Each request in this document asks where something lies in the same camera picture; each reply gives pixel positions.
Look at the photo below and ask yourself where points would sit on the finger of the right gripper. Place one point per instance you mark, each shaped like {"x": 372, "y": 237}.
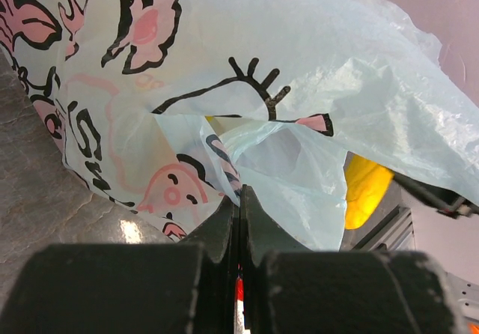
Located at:
{"x": 444, "y": 201}

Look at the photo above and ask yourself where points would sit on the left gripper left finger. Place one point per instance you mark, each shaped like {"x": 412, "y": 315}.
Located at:
{"x": 185, "y": 287}

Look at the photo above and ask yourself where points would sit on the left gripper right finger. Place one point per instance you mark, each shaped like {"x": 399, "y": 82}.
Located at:
{"x": 289, "y": 288}

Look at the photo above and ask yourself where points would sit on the yellow mango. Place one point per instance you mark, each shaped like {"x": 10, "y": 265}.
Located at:
{"x": 367, "y": 184}

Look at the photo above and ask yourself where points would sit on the light blue plastic bag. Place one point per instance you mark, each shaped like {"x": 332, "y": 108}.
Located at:
{"x": 166, "y": 107}

